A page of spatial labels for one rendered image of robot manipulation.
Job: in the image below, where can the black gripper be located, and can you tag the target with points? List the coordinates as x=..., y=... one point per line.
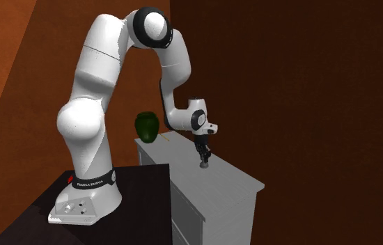
x=201, y=141

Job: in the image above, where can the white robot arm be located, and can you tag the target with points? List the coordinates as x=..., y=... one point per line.
x=93, y=84

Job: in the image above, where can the small grey round object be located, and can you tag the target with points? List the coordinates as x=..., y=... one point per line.
x=204, y=165

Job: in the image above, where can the grey chest of drawers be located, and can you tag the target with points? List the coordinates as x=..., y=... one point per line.
x=218, y=190

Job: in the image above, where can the thin yellow pencil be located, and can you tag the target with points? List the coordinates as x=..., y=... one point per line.
x=164, y=137

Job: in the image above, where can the dark green vase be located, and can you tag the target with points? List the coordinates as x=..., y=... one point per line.
x=146, y=127

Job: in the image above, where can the dark robot stand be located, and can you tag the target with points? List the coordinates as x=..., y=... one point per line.
x=137, y=203

